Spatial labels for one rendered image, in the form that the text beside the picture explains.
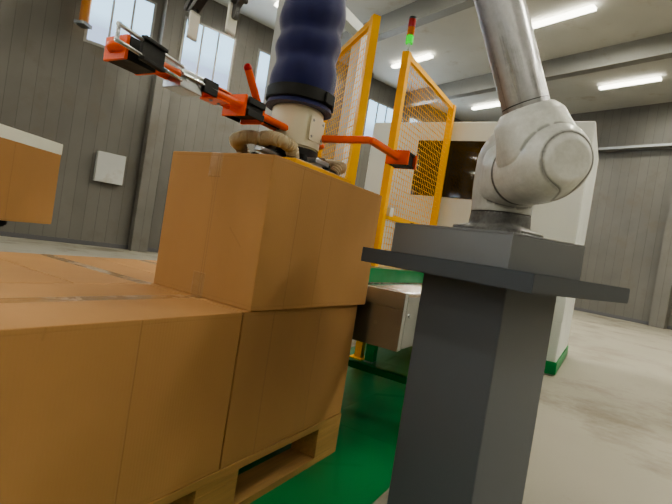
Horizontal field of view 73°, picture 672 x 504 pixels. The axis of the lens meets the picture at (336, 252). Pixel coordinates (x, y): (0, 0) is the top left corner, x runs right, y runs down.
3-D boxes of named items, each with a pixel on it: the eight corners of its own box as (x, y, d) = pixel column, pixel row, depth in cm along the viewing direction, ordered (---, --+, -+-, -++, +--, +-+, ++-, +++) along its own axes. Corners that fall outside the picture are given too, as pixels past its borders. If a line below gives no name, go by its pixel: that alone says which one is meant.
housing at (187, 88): (184, 97, 113) (186, 79, 113) (203, 96, 110) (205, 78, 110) (160, 87, 107) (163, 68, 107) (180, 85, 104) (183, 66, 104)
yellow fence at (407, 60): (411, 339, 406) (449, 107, 403) (422, 342, 401) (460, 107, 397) (348, 356, 306) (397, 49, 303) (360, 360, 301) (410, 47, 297)
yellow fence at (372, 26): (280, 334, 342) (323, 59, 339) (293, 335, 346) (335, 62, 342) (315, 370, 261) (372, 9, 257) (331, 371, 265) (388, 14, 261)
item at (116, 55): (137, 76, 103) (140, 54, 103) (158, 74, 99) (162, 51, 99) (102, 60, 96) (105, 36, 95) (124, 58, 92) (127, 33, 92)
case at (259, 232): (281, 284, 185) (296, 188, 184) (365, 304, 164) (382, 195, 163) (152, 283, 135) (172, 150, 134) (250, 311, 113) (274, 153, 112)
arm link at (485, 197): (517, 218, 129) (528, 142, 128) (548, 216, 111) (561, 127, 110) (461, 211, 129) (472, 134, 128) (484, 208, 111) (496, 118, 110)
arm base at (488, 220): (550, 242, 124) (553, 222, 124) (516, 235, 108) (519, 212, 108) (488, 236, 137) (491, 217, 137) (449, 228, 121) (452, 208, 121)
